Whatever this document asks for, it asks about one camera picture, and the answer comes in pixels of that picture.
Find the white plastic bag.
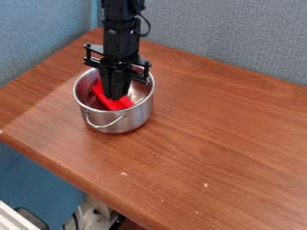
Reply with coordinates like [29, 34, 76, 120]
[60, 196, 118, 230]

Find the red block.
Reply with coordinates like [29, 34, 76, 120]
[90, 79, 134, 111]

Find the silver metal pot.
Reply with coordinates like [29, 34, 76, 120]
[72, 68, 156, 134]

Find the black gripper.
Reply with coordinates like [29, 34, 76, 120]
[84, 20, 150, 100]

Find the black floor object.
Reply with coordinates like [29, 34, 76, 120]
[16, 207, 50, 230]

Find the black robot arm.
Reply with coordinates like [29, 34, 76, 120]
[84, 0, 152, 101]

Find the white radiator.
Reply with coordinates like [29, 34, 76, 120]
[0, 200, 40, 230]

